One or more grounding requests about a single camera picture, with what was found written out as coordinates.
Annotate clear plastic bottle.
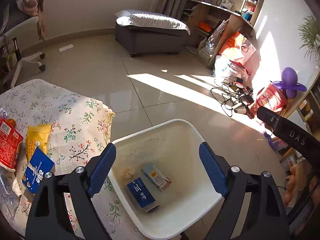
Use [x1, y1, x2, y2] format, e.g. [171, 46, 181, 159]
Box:
[1, 167, 21, 219]

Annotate blue carton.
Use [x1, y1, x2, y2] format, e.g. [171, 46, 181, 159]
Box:
[22, 147, 55, 194]

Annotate yellow snack bag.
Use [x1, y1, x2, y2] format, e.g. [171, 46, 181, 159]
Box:
[25, 124, 52, 162]

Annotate red snack bag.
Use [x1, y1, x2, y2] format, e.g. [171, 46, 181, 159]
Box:
[0, 118, 23, 173]

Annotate light blue box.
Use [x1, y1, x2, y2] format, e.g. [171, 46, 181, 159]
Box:
[141, 163, 171, 191]

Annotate white trash bin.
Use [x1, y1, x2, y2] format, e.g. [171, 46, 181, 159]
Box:
[108, 119, 221, 239]

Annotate person's right hand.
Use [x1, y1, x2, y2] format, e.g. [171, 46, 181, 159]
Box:
[283, 159, 319, 207]

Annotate red gift bag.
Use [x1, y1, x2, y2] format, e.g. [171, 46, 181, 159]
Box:
[249, 83, 287, 118]

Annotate purple toy ball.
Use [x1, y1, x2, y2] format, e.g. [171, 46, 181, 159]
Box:
[272, 67, 307, 99]

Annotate floral tablecloth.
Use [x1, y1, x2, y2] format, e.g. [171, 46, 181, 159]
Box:
[0, 78, 151, 240]

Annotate orange white shopping bags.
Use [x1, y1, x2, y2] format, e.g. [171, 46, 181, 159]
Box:
[213, 31, 256, 82]

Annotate green potted plant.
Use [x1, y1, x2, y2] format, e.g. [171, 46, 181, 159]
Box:
[298, 15, 319, 61]

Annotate wooden shelf desk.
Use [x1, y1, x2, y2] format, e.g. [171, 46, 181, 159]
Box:
[182, 0, 264, 68]

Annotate white paper on floor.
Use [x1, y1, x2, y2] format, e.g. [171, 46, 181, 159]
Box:
[59, 44, 74, 52]

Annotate white office chair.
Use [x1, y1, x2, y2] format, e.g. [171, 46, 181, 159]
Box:
[1, 4, 46, 88]

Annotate grey ottoman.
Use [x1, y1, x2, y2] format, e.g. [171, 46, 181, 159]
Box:
[115, 24, 189, 57]

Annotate white quilted cushion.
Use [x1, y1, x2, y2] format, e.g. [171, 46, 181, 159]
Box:
[115, 9, 191, 35]

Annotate tangled black cables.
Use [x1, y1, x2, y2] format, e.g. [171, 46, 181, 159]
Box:
[209, 82, 254, 118]

